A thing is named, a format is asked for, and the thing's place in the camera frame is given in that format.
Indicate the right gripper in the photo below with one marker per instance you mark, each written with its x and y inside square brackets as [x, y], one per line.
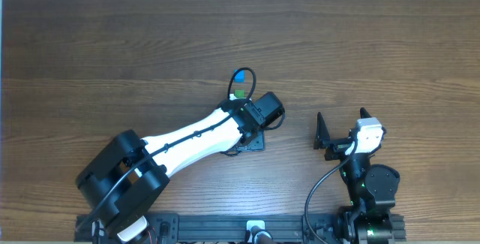
[337, 148]

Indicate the green cube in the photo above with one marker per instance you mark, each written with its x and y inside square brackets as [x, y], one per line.
[239, 94]

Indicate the blue cube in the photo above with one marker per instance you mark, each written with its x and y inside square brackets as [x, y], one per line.
[239, 76]

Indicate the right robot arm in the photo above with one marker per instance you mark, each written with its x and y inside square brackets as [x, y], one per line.
[378, 187]

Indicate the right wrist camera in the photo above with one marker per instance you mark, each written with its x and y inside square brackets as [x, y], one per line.
[368, 135]

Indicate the mounting rail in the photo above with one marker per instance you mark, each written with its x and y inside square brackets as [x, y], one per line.
[213, 227]

